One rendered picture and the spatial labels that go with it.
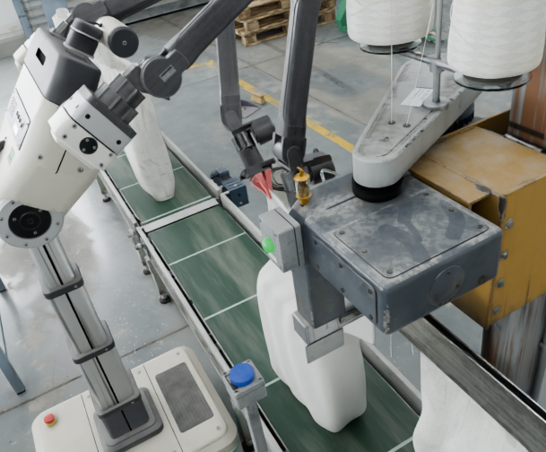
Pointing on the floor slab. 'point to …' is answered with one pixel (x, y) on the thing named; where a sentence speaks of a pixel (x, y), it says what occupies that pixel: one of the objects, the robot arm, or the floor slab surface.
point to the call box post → (255, 428)
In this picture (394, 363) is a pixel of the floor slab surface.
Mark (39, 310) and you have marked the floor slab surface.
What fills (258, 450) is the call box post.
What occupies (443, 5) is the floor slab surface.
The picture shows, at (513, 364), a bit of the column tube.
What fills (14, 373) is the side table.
